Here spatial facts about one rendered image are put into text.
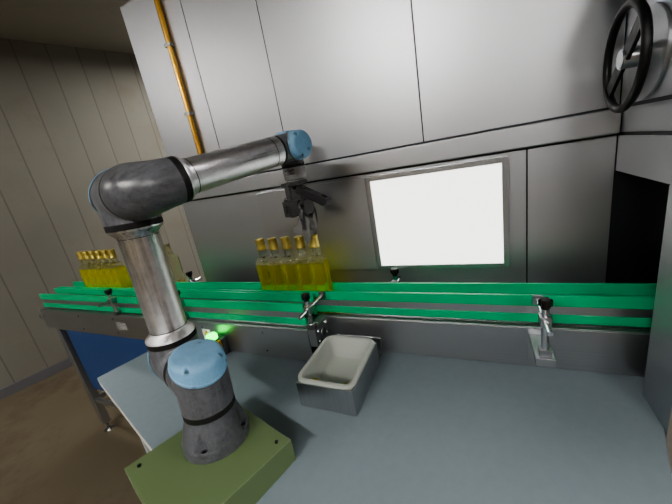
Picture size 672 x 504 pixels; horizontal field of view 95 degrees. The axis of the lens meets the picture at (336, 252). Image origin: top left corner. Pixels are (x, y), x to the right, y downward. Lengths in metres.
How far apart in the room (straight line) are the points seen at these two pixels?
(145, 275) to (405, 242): 0.78
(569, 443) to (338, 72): 1.15
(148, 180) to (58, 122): 3.19
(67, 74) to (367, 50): 3.24
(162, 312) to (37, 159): 3.04
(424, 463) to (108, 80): 3.96
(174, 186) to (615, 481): 0.99
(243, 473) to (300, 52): 1.19
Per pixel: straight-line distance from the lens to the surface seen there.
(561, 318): 1.02
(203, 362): 0.75
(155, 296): 0.83
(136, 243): 0.81
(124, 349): 1.98
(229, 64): 1.40
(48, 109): 3.88
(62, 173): 3.78
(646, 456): 0.93
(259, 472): 0.80
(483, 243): 1.09
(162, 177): 0.69
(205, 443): 0.85
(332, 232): 1.18
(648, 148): 0.96
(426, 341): 1.05
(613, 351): 1.06
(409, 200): 1.07
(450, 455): 0.83
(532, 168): 1.08
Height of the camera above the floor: 1.39
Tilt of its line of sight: 16 degrees down
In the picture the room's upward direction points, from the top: 10 degrees counter-clockwise
